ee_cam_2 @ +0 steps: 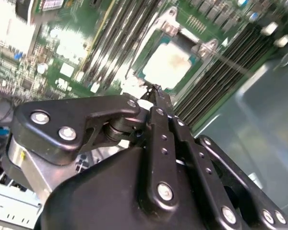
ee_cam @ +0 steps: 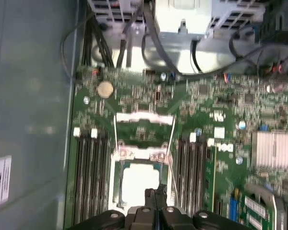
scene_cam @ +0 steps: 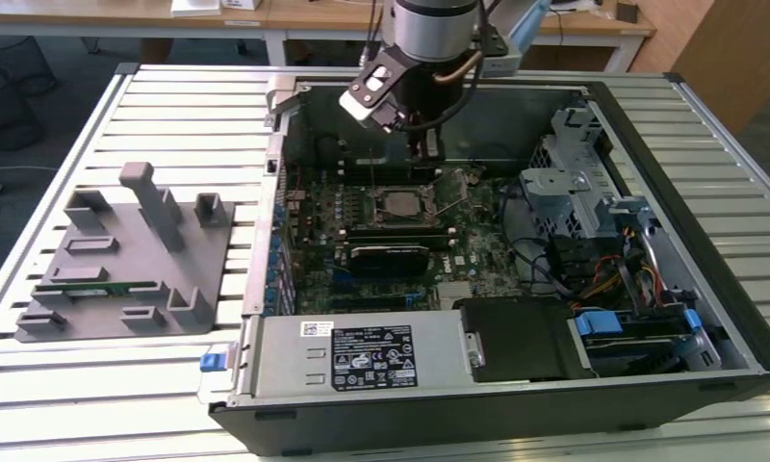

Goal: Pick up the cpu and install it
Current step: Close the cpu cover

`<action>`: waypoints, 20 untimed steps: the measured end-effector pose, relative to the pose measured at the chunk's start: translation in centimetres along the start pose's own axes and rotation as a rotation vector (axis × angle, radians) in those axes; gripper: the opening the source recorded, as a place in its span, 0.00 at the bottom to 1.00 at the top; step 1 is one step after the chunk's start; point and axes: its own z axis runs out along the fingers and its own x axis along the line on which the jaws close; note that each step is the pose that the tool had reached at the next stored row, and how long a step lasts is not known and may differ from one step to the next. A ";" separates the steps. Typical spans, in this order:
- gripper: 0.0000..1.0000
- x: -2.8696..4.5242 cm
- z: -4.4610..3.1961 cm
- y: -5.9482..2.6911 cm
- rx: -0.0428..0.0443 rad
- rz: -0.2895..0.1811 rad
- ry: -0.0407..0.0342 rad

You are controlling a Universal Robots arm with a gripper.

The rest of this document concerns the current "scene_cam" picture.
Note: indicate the thin metal locking lever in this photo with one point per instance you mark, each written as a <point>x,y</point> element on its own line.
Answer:
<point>373,168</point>

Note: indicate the silver square CPU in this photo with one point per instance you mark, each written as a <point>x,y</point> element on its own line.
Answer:
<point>405,204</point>

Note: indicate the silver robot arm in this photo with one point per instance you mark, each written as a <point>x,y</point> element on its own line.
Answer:
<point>431,33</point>

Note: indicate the CPU socket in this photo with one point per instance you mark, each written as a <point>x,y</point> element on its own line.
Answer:
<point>379,207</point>

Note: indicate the RAM slot with white latches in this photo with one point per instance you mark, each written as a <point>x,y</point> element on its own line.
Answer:
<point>365,171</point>
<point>365,161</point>
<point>397,235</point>
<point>397,245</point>

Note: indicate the RAM slot with black latches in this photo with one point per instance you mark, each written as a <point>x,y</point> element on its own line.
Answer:
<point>365,177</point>
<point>365,167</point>
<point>397,229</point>
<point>397,240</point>

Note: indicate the round coin battery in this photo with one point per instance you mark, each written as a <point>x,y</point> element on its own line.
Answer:
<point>472,179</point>

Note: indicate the silver perforated drive cage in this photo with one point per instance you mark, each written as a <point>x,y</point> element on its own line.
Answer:
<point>552,192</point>

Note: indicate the wooden desk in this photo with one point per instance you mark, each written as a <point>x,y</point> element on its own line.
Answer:
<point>591,21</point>
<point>71,12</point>

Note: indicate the green motherboard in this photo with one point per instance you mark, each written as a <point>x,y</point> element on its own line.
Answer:
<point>481,250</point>

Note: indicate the white box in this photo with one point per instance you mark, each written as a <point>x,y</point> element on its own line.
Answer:
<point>240,4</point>
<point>196,7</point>

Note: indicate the black graphics card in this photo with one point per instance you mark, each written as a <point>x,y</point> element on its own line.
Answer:
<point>388,262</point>

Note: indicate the small black box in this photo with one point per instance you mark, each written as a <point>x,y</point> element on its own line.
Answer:
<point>627,12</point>

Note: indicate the silver chipset heat sink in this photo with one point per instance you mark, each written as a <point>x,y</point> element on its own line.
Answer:
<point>456,294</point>

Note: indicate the wooden cabinet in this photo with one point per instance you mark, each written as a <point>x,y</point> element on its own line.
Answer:
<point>745,48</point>

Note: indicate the black plastic shroud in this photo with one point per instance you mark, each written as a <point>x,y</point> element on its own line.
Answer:
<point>520,337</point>

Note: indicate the blue disk carrier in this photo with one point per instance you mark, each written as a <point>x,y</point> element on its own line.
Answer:
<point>596,323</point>

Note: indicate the grey parts rack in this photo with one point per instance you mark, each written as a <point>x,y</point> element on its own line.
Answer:
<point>128,264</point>

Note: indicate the silver power supply unit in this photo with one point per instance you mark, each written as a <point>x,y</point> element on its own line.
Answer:
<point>283,356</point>

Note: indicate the black mesh waste basket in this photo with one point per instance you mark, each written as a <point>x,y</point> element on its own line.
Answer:
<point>12,96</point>

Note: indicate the blue case latch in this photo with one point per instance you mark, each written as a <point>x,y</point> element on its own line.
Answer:
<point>212,363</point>

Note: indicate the green RAM stick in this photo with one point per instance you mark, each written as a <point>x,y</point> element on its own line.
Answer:
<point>89,289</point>

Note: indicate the black open PC case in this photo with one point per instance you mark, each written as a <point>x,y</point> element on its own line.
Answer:
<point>424,423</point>

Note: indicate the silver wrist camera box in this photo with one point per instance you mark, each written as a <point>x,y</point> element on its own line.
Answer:
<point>372,91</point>
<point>504,62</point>

